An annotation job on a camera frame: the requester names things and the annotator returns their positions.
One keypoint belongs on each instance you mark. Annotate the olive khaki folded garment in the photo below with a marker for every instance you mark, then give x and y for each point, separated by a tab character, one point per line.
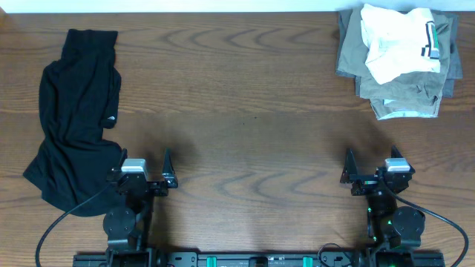
417	87

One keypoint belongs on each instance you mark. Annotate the black t-shirt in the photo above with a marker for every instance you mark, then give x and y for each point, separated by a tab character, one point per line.
78	100

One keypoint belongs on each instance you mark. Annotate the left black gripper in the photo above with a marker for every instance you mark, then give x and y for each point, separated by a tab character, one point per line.
169	178

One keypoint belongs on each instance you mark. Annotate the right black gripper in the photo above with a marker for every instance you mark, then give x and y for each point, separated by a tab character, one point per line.
349	175

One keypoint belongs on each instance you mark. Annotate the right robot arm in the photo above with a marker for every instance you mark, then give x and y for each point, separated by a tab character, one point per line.
395	230

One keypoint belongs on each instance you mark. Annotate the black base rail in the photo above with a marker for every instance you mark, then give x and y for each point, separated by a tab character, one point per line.
193	259

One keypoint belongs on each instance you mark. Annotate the grey folded garment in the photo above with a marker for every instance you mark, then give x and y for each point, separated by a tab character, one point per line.
351	49

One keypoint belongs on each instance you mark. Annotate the light blue folded garment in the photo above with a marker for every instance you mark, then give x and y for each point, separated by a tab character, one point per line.
392	109

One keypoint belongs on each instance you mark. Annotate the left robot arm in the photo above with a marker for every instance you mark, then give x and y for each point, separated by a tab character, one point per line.
127	225

